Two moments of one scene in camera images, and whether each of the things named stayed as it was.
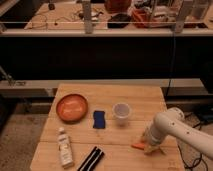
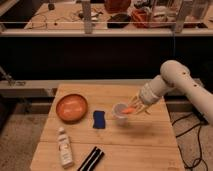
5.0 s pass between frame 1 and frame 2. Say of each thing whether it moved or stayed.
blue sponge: stayed
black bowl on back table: stayed
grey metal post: stayed
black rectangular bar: stayed
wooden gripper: moved
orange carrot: moved
